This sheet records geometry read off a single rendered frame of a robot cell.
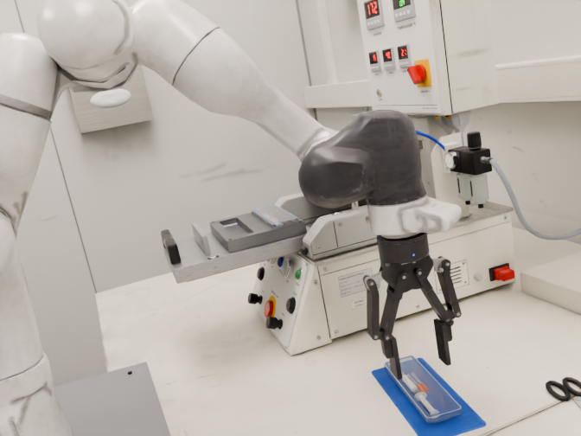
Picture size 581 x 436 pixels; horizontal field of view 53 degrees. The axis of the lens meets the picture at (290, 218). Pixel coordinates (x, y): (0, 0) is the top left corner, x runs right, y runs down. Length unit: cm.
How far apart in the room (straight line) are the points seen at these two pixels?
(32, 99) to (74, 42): 12
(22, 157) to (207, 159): 190
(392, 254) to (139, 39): 47
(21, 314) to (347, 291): 60
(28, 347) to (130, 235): 182
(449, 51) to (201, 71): 57
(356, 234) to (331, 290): 12
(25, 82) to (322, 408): 67
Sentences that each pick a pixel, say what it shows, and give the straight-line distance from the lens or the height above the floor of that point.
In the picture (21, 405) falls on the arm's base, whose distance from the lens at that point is 95.
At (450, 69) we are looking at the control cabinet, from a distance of 122.
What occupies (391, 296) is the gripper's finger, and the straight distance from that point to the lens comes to 91.
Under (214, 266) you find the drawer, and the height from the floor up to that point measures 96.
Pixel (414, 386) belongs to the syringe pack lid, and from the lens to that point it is 99.
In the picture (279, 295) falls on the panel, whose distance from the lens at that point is 127.
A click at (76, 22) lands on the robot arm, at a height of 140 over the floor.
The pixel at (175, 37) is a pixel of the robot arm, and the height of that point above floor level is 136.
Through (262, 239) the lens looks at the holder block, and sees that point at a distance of 116.
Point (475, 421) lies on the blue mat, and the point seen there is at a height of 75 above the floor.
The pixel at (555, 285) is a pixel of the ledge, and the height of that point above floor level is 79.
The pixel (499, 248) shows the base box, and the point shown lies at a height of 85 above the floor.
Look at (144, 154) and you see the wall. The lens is 268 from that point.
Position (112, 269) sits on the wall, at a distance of 275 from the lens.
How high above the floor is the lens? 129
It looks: 14 degrees down
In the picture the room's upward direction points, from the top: 10 degrees counter-clockwise
